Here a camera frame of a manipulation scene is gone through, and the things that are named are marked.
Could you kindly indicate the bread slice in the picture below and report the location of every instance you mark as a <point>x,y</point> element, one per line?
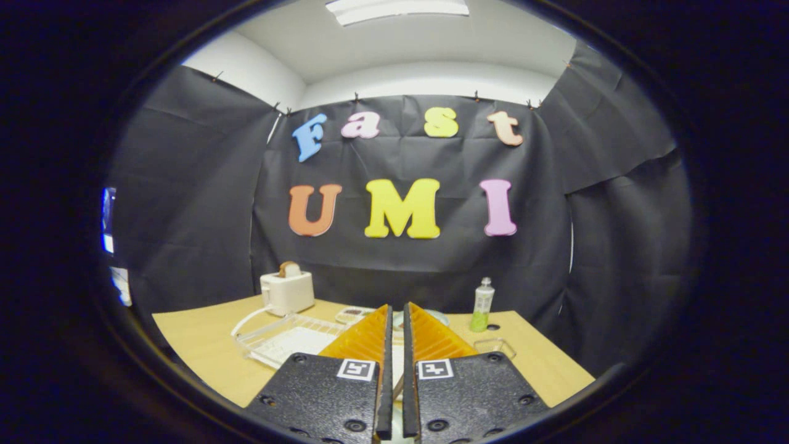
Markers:
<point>290,269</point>

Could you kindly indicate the computer monitor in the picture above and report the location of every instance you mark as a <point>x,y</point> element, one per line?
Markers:
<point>108,222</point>

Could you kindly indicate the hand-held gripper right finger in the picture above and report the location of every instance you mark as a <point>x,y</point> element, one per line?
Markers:
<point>474,398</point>

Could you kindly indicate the white divided seasoning tray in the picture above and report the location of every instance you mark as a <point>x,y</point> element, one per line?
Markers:
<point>352,314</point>

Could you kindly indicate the small plate with meat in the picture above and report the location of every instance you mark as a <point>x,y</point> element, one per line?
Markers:
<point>441,317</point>

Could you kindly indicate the ceiling light panel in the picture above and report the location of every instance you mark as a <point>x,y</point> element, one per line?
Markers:
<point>397,8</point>

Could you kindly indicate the green drink bottle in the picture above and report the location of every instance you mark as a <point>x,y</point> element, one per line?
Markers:
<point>481,308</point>

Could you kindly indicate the black backdrop cloth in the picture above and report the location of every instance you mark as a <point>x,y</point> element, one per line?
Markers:
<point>185,216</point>

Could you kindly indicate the white dish rack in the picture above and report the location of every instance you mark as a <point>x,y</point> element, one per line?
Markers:
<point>296,339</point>

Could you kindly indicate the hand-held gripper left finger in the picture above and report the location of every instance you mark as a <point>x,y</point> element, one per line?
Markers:
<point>320,398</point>

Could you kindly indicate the white toaster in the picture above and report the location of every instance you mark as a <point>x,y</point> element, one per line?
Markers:
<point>288,295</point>

